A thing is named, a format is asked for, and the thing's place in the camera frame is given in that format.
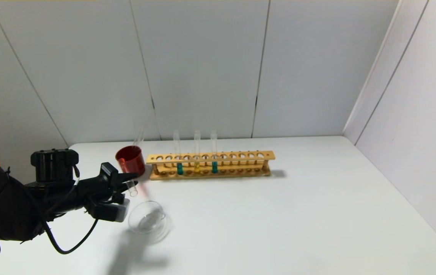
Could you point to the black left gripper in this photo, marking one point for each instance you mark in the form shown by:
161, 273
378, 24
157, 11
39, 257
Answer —
110, 176

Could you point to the test tube with red pigment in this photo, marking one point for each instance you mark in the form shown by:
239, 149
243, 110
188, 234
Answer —
132, 189

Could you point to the test tube with blue pigment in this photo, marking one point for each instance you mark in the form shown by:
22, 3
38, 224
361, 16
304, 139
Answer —
180, 169

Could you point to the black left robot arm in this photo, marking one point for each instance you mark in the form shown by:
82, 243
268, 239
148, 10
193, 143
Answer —
12, 206

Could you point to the wooden test tube rack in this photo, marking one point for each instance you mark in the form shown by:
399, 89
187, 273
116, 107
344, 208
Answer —
150, 159

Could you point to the empty glass test tube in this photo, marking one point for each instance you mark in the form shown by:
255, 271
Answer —
140, 137

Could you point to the test tube with yellow pigment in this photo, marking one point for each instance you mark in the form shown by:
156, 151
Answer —
197, 168

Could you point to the test tube with green pigment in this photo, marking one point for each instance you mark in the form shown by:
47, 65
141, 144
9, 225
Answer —
214, 167

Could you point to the dark red cup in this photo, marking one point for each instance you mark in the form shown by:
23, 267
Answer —
132, 160

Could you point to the clear glass dish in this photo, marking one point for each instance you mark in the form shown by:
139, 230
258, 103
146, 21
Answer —
149, 233

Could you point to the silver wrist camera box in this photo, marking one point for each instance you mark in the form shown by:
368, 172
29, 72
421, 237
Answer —
117, 214

